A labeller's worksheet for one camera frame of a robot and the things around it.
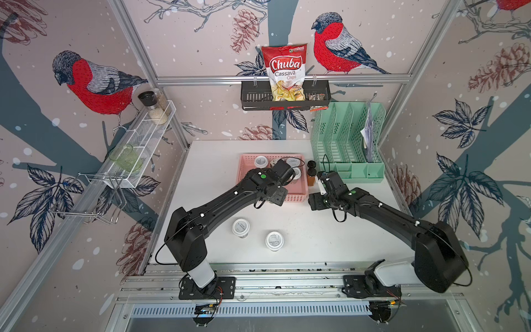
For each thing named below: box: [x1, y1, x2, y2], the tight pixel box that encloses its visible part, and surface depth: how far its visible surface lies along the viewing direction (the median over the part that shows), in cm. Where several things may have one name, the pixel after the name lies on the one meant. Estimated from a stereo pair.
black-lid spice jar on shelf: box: [137, 90, 160, 113], surface depth 81 cm
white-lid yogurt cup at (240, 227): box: [231, 218, 251, 239], surface depth 83 cm
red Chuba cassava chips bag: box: [261, 42, 308, 102], surface depth 83 cm
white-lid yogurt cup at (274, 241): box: [264, 231, 285, 252], surface depth 80 cm
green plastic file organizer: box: [309, 101, 386, 184], surface depth 109 cm
